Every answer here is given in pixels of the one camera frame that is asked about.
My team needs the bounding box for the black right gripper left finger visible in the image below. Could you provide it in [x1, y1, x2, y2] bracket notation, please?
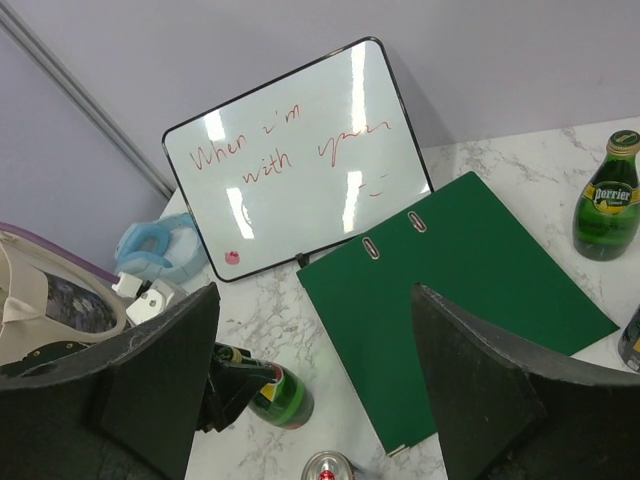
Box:
[1, 284, 220, 479]

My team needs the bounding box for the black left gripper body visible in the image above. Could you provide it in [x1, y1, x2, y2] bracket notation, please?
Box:
[196, 344, 275, 433]

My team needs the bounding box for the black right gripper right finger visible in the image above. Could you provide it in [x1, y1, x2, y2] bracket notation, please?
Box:
[411, 284, 639, 479]

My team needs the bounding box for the green perrier bottle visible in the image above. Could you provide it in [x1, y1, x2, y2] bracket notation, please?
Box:
[617, 308, 640, 373]
[214, 344, 315, 430]
[573, 130, 639, 261]

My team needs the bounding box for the beige canvas tote bag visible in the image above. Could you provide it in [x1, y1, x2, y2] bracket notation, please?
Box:
[1, 231, 128, 366]

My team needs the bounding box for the silver blue energy drink can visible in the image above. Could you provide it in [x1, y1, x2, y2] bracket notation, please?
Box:
[300, 451, 356, 480]

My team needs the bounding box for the small white whiteboard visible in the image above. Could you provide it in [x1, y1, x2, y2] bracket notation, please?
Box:
[162, 36, 433, 282]

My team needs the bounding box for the green ring binder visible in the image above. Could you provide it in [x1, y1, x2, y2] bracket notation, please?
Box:
[298, 172, 616, 452]

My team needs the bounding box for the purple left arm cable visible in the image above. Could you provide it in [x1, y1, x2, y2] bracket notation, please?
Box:
[0, 223, 121, 284]

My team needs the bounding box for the left aluminium frame post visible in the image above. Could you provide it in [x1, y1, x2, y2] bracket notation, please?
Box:
[1, 1, 175, 200]

